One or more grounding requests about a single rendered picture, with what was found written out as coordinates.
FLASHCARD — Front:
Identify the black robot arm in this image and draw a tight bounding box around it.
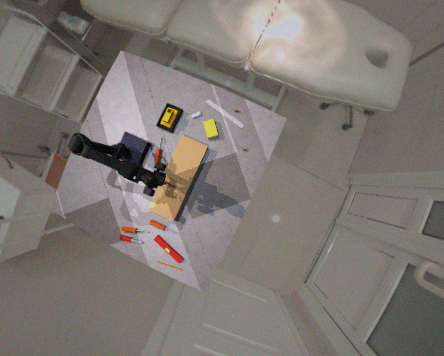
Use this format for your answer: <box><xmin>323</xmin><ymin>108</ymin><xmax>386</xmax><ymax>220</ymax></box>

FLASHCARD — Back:
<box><xmin>67</xmin><ymin>133</ymin><xmax>166</xmax><ymax>189</ymax></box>

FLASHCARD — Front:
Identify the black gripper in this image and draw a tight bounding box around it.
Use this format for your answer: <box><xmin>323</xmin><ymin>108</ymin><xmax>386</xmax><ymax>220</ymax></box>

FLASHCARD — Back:
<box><xmin>144</xmin><ymin>161</ymin><xmax>166</xmax><ymax>196</ymax></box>

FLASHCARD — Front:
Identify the red spirit level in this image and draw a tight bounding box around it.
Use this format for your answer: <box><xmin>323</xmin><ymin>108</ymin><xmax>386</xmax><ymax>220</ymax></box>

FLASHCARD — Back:
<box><xmin>153</xmin><ymin>235</ymin><xmax>183</xmax><ymax>264</ymax></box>

